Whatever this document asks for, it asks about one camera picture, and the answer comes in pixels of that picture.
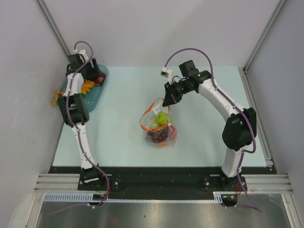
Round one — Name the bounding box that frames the right corner aluminium post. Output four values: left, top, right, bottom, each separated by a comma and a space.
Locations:
242, 0, 289, 73

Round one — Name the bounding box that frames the yellow grape bunch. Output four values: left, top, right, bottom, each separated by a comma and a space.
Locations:
51, 80, 96, 106

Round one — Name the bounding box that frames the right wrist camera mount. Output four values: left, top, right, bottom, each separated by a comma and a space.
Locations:
160, 67, 175, 85

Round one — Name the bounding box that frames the red apple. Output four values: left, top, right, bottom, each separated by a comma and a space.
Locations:
170, 125, 177, 140

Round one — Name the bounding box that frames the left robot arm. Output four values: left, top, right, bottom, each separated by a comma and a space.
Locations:
57, 52, 106, 191

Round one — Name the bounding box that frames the dark red plum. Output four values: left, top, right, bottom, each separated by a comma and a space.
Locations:
94, 73, 106, 86

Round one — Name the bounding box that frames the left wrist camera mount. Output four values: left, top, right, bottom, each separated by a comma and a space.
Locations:
73, 49, 89, 63

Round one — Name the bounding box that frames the green cabbage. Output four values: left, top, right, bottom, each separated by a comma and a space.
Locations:
146, 118, 160, 130

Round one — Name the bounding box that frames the left corner aluminium post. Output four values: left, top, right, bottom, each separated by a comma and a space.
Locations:
34, 0, 71, 62

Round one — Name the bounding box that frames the purple grape bunch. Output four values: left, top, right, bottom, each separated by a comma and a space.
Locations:
145, 127, 170, 144

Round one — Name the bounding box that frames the aluminium rail frame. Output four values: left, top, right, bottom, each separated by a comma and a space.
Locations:
34, 174, 293, 194

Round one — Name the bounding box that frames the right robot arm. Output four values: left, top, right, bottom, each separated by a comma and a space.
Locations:
161, 60, 257, 190

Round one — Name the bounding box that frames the green apple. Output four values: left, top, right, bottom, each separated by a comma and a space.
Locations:
156, 112, 172, 126

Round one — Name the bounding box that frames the teal plastic basket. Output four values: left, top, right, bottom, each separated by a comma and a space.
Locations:
59, 64, 109, 113

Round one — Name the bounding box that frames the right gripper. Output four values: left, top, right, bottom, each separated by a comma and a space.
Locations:
163, 80, 194, 107

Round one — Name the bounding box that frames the corner aluminium post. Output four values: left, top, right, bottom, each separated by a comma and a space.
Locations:
34, 0, 71, 62
242, 0, 289, 73

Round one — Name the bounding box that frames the white cable duct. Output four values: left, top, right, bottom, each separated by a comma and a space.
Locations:
44, 192, 223, 203

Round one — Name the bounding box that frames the clear zip top bag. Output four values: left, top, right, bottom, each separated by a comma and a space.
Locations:
139, 98, 177, 148

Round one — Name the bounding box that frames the orange fruit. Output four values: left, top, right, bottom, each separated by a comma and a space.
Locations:
157, 142, 167, 147

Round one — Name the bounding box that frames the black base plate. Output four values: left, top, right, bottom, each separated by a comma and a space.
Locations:
49, 166, 277, 200

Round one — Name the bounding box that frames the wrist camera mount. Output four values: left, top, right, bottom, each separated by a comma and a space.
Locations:
73, 49, 89, 63
160, 67, 175, 85

